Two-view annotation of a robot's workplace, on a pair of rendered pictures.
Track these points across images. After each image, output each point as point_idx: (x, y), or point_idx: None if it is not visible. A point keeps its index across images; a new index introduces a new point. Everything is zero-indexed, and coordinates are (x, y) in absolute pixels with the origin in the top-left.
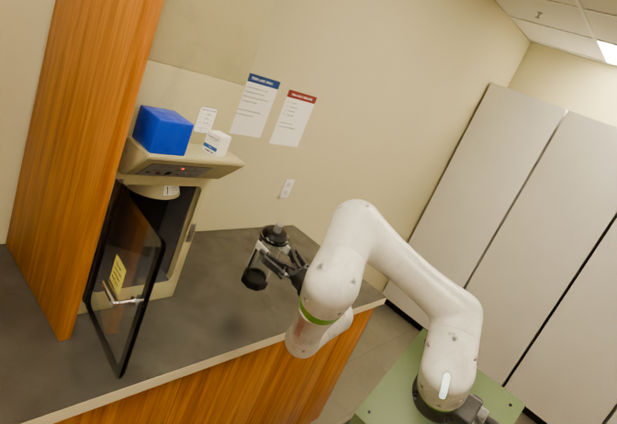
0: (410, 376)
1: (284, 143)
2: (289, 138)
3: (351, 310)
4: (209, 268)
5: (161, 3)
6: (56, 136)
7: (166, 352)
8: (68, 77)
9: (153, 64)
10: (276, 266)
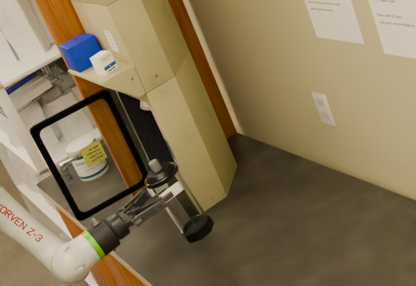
0: None
1: (411, 55)
2: (415, 44)
3: (54, 259)
4: (268, 215)
5: None
6: None
7: (125, 237)
8: None
9: (73, 3)
10: (127, 202)
